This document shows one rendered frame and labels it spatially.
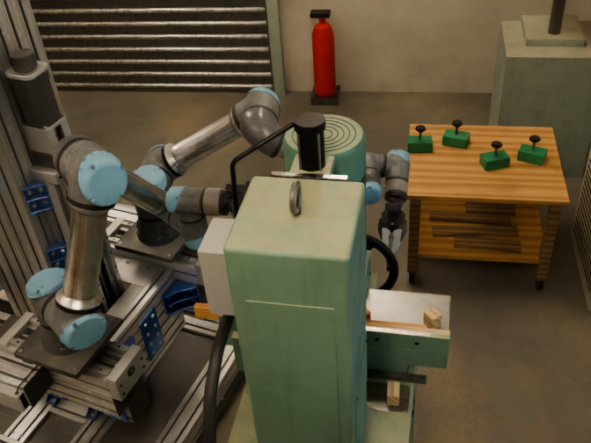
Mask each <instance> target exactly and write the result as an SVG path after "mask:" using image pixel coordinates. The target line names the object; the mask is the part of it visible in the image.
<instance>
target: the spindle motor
mask: <svg viewBox="0 0 591 443"><path fill-rule="evenodd" d="M322 115H324V116H325V130H324V135H325V155H326V156H335V166H334V170H333V173H332V175H345V176H348V182H360V183H363V184H364V185H365V220H366V135H365V133H364V131H363V130H362V128H361V126H360V125H359V124H358V123H357V122H355V121H354V120H351V119H349V118H347V117H344V116H340V115H335V114H322ZM283 150H284V160H285V170H286V172H290V169H291V166H292V163H293V161H294V159H295V156H296V154H298V148H297V137H296V131H295V130H294V128H293V127H292V128H290V129H289V130H288V131H287V132H286V133H285V135H284V137H283Z"/></svg>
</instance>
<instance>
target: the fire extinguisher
mask: <svg viewBox="0 0 591 443"><path fill-rule="evenodd" d="M330 15H331V10H311V12H310V18H319V23H317V24H315V26H314V29H313V32H312V35H311V37H312V53H313V68H314V86H313V90H312V93H311V97H310V104H311V105H338V103H339V95H340V85H336V76H335V51H334V33H333V30H332V27H331V25H330V24H329V23H326V22H325V19H326V18H329V17H330Z"/></svg>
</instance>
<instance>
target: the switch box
mask: <svg viewBox="0 0 591 443"><path fill-rule="evenodd" d="M234 221H235V220H233V219H221V218H213V219H212V221H211V222H210V224H209V227H208V230H207V232H206V234H205V236H204V238H203V240H202V242H201V245H200V248H199V249H198V251H197V253H198V258H199V262H200V267H201V274H202V278H203V283H204V287H205V291H206V296H207V300H208V308H209V312H210V313H211V314H219V315H228V316H234V310H233V305H232V300H231V295H230V286H229V281H228V275H227V271H226V265H225V260H224V255H223V246H224V244H225V242H226V240H227V237H228V235H229V233H230V230H231V227H232V225H233V222H234Z"/></svg>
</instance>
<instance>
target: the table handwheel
mask: <svg viewBox="0 0 591 443"><path fill-rule="evenodd" d="M366 235H367V244H369V248H367V250H368V251H371V250H372V249H373V248H376V249H377V250H379V251H380V252H381V253H382V254H383V255H384V257H385V258H386V260H387V262H388V264H389V268H390V273H389V277H388V279H387V280H386V281H385V282H384V284H383V285H382V286H380V287H379V288H378V289H381V290H391V289H392V288H393V286H394V285H395V283H396V281H397V279H398V262H397V260H396V257H395V255H394V254H393V252H392V251H391V249H390V248H389V247H388V246H387V245H386V244H385V243H383V242H382V241H380V240H379V239H377V238H375V237H374V236H371V235H369V234H366Z"/></svg>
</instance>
